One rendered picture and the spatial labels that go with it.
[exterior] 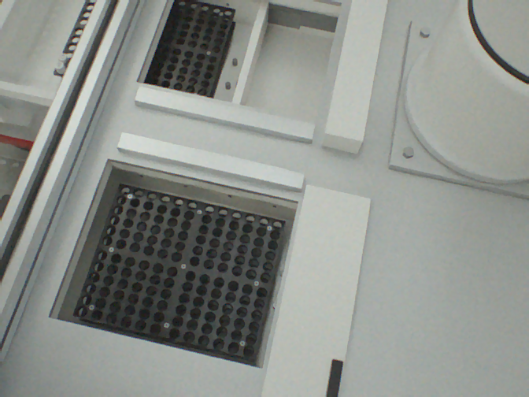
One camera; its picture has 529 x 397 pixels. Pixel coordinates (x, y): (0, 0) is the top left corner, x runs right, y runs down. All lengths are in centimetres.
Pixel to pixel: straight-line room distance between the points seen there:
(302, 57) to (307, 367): 51
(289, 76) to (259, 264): 34
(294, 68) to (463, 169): 34
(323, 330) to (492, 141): 28
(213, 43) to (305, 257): 36
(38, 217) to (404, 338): 42
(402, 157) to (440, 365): 25
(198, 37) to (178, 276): 38
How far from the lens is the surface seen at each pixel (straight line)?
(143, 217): 74
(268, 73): 89
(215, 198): 76
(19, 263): 63
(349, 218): 65
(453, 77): 63
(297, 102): 86
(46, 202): 64
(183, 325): 67
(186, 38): 84
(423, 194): 70
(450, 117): 66
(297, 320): 61
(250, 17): 92
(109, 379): 63
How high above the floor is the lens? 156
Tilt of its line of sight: 68 degrees down
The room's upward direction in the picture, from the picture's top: 7 degrees clockwise
